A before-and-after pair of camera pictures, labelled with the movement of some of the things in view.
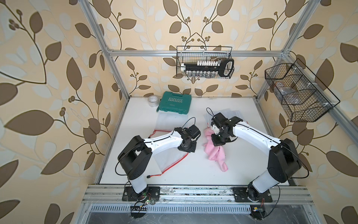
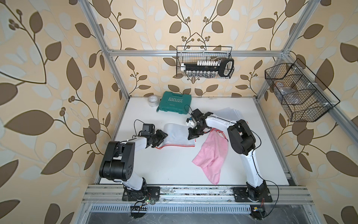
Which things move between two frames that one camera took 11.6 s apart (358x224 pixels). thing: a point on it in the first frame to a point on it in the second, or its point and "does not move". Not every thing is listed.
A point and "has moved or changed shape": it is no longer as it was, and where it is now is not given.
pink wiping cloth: [214, 153] has moved or changed shape
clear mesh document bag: [166, 122] has moved or changed shape
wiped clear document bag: [227, 112] does not move
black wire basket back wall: [191, 54] does not move
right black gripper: [216, 143] to [191, 136]
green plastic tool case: [173, 102] does not move
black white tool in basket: [207, 68] does not move
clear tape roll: [153, 101] does not move
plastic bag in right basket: [290, 96] does not move
